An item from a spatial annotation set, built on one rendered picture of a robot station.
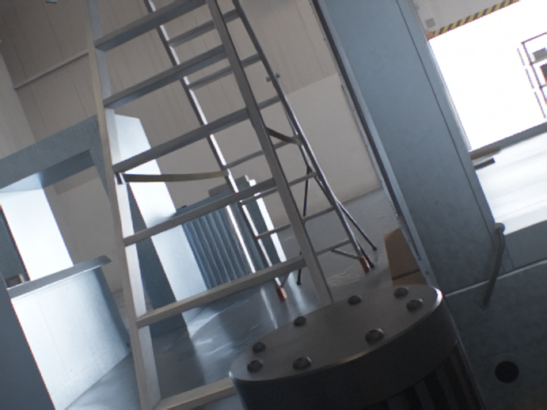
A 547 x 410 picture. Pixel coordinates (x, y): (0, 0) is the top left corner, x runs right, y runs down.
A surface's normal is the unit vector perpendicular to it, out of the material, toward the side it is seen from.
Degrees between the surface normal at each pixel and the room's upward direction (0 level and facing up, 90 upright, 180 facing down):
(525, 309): 90
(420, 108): 90
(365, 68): 90
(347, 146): 90
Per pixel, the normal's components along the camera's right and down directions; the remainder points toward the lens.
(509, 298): -0.18, 0.08
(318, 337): -0.37, -0.93
